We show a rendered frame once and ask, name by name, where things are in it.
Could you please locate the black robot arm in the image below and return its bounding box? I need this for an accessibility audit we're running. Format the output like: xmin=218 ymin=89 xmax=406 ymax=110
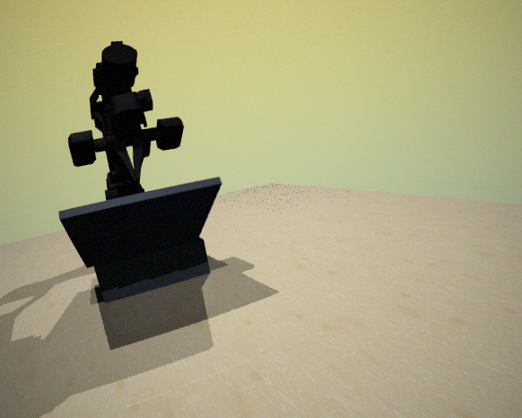
xmin=90 ymin=40 xmax=153 ymax=201

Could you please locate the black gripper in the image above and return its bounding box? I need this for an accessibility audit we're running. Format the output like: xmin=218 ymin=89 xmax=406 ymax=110
xmin=68 ymin=104 xmax=184 ymax=185

